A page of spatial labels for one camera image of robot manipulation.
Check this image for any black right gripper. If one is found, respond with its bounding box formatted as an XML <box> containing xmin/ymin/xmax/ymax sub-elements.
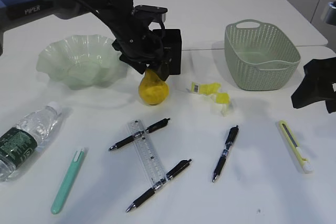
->
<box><xmin>291</xmin><ymin>57</ymin><xmax>335</xmax><ymax>113</ymax></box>

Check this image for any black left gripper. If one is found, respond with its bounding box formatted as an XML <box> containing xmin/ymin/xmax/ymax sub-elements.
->
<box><xmin>98</xmin><ymin>4</ymin><xmax>170</xmax><ymax>81</ymax></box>

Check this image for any yellow pear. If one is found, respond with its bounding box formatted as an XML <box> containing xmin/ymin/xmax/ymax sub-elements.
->
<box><xmin>138</xmin><ymin>69</ymin><xmax>169</xmax><ymax>105</ymax></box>

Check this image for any yellow white waste paper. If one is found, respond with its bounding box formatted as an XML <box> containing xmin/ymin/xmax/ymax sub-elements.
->
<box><xmin>185</xmin><ymin>82</ymin><xmax>231</xmax><ymax>116</ymax></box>

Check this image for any mint green pen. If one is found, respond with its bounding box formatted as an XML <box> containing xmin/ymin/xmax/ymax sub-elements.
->
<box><xmin>50</xmin><ymin>148</ymin><xmax>86</xmax><ymax>215</ymax></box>

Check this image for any clear plastic water bottle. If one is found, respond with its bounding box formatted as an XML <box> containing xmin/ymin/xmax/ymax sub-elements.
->
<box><xmin>1</xmin><ymin>101</ymin><xmax>62</xmax><ymax>182</ymax></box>

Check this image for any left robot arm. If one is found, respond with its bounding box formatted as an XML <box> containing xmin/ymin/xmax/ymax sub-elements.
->
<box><xmin>1</xmin><ymin>0</ymin><xmax>171</xmax><ymax>80</ymax></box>

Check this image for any black square pen holder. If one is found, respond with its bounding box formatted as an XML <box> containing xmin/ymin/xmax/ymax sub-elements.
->
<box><xmin>150</xmin><ymin>29</ymin><xmax>182</xmax><ymax>75</ymax></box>

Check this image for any black pen upper left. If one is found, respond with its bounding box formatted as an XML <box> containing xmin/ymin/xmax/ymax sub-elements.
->
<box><xmin>108</xmin><ymin>118</ymin><xmax>170</xmax><ymax>151</ymax></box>

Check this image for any black pen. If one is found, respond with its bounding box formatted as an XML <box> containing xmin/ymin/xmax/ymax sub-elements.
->
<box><xmin>126</xmin><ymin>159</ymin><xmax>192</xmax><ymax>212</ymax></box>
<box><xmin>212</xmin><ymin>125</ymin><xmax>239</xmax><ymax>183</ymax></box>
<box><xmin>108</xmin><ymin>118</ymin><xmax>170</xmax><ymax>151</ymax></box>

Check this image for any green woven plastic basket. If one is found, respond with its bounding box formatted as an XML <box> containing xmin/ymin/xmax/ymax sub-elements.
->
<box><xmin>224</xmin><ymin>19</ymin><xmax>301</xmax><ymax>91</ymax></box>

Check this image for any green wavy glass plate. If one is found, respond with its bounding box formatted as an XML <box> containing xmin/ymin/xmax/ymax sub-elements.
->
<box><xmin>36</xmin><ymin>35</ymin><xmax>128</xmax><ymax>89</ymax></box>

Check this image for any yellow utility knife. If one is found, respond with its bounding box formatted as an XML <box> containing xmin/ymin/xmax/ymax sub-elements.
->
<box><xmin>278</xmin><ymin>120</ymin><xmax>314</xmax><ymax>174</ymax></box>

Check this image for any black pen right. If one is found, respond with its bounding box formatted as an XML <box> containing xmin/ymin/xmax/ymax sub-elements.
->
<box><xmin>212</xmin><ymin>125</ymin><xmax>239</xmax><ymax>183</ymax></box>

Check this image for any clear plastic ruler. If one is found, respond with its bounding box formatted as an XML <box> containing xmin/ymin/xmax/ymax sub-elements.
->
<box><xmin>127</xmin><ymin>120</ymin><xmax>167</xmax><ymax>187</ymax></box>

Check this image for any black pen lower middle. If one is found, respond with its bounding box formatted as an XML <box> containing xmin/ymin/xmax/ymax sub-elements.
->
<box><xmin>126</xmin><ymin>159</ymin><xmax>192</xmax><ymax>212</ymax></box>

